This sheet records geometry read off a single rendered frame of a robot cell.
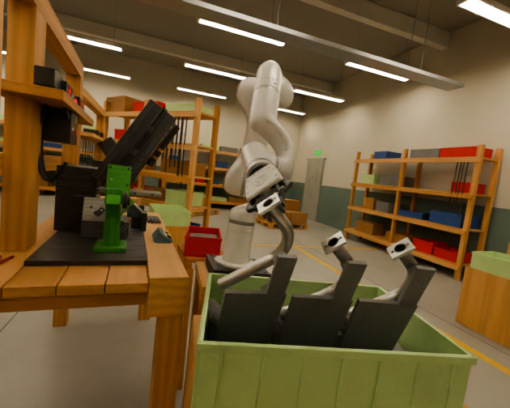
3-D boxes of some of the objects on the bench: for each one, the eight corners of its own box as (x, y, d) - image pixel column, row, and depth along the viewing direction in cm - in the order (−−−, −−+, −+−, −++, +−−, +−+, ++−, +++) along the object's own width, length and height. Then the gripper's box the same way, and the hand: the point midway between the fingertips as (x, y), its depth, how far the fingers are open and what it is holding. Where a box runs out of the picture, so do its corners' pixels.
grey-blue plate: (142, 227, 181) (144, 206, 180) (142, 228, 180) (144, 206, 178) (125, 227, 178) (127, 204, 176) (125, 227, 176) (127, 205, 175)
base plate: (141, 218, 223) (141, 215, 223) (146, 265, 122) (146, 260, 122) (77, 214, 207) (78, 212, 206) (23, 265, 106) (23, 261, 106)
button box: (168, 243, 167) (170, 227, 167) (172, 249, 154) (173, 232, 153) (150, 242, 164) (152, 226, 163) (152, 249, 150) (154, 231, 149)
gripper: (293, 168, 81) (313, 205, 66) (244, 200, 84) (253, 241, 69) (279, 148, 77) (298, 181, 62) (229, 182, 80) (235, 222, 65)
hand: (273, 208), depth 67 cm, fingers closed on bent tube, 3 cm apart
